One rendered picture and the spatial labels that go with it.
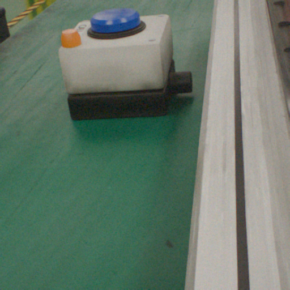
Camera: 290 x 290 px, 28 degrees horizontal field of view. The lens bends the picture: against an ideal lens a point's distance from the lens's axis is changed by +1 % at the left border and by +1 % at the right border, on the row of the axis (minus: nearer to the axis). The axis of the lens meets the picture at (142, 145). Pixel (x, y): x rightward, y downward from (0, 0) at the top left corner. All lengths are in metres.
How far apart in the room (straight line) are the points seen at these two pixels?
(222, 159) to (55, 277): 0.13
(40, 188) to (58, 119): 0.11
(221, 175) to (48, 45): 0.50
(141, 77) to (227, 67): 0.16
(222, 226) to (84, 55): 0.29
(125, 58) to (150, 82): 0.03
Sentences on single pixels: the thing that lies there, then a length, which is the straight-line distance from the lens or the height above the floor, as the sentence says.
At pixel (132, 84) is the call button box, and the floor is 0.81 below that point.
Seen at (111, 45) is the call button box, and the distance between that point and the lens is 0.44.
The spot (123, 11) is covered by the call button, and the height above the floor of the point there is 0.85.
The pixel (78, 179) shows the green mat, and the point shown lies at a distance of 0.38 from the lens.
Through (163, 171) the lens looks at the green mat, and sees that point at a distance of 0.38.
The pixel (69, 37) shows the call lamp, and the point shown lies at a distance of 0.45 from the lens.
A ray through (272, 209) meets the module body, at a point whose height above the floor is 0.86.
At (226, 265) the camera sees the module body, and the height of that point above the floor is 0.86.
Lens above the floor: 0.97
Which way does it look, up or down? 27 degrees down
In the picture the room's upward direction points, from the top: 7 degrees counter-clockwise
